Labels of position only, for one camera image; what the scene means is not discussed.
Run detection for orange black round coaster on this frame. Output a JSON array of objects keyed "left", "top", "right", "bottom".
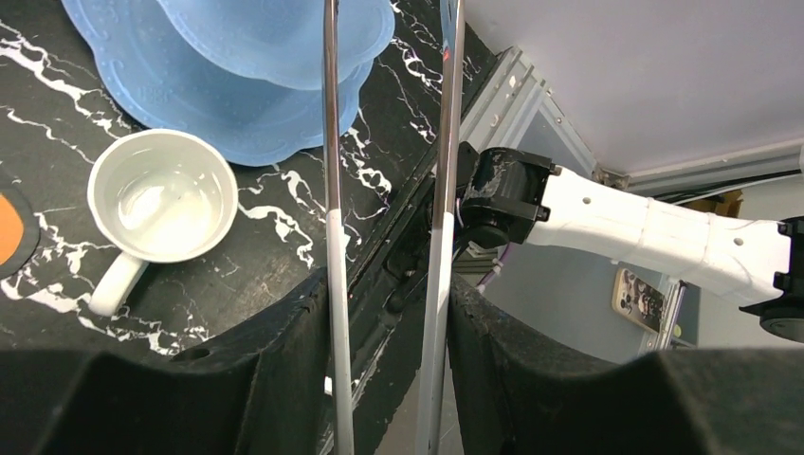
[{"left": 1, "top": 172, "right": 40, "bottom": 279}]

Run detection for white ceramic mug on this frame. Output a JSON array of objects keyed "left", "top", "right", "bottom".
[{"left": 86, "top": 129, "right": 238, "bottom": 317}]

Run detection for steel food tongs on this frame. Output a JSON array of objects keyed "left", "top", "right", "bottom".
[{"left": 325, "top": 1, "right": 465, "bottom": 454}]

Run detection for blue three-tier cake stand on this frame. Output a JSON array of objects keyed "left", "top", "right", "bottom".
[{"left": 60, "top": 0, "right": 397, "bottom": 169}]

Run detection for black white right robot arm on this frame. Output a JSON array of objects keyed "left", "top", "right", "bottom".
[{"left": 456, "top": 142, "right": 803, "bottom": 342}]

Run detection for smartphone with patterned case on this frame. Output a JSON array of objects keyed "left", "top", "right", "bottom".
[{"left": 612, "top": 268, "right": 667, "bottom": 334}]

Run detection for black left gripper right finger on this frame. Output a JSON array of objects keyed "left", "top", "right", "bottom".
[{"left": 448, "top": 277, "right": 803, "bottom": 454}]

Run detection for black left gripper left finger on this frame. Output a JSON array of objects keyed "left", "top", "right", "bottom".
[{"left": 1, "top": 269, "right": 330, "bottom": 454}]

